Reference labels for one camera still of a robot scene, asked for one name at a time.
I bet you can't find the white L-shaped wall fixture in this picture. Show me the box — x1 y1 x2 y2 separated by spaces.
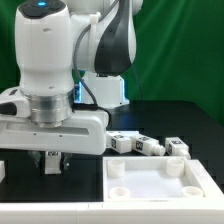
0 157 224 224

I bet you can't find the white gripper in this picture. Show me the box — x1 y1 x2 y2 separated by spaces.
0 110 109 171

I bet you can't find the white square table top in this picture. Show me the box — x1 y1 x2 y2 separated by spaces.
103 157 220 201

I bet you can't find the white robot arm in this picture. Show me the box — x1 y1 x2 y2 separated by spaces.
0 0 143 174

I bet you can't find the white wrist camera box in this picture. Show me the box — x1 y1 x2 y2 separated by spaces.
0 87 31 118

